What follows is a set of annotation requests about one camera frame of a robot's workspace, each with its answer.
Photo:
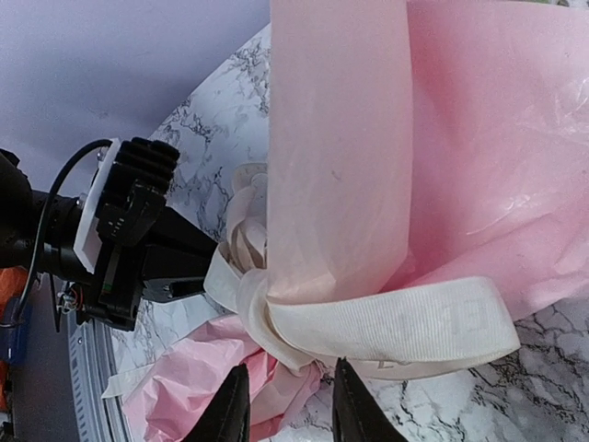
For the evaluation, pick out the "cream ribbon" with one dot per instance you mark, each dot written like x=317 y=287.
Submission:
x=303 y=276

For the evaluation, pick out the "blue object outside cell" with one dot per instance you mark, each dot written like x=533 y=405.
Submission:
x=14 y=333

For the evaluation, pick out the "red cloth outside cell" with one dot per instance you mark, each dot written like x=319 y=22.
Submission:
x=13 y=281

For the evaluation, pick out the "pink wrapping paper sheet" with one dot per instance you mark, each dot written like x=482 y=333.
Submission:
x=486 y=101

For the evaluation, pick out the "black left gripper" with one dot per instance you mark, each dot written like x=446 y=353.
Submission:
x=38 y=234

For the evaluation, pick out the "aluminium front rail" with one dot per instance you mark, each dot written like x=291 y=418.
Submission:
x=91 y=364

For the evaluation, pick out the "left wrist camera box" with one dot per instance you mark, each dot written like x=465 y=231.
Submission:
x=126 y=197

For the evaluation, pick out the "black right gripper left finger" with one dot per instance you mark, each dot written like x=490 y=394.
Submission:
x=227 y=416

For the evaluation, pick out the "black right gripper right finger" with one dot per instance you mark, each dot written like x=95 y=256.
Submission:
x=356 y=416

